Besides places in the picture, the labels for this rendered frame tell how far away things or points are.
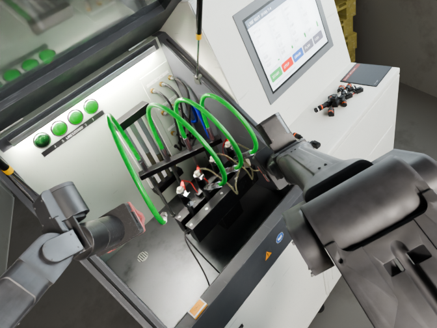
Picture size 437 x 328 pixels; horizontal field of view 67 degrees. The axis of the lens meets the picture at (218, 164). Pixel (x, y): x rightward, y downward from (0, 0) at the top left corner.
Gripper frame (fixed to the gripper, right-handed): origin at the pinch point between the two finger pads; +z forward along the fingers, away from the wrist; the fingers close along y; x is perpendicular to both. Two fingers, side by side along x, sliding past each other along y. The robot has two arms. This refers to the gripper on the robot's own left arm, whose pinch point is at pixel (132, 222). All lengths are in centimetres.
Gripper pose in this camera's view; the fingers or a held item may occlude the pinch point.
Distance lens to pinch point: 75.1
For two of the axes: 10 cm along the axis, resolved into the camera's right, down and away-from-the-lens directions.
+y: -8.4, 5.1, 1.6
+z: 1.9, 0.1, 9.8
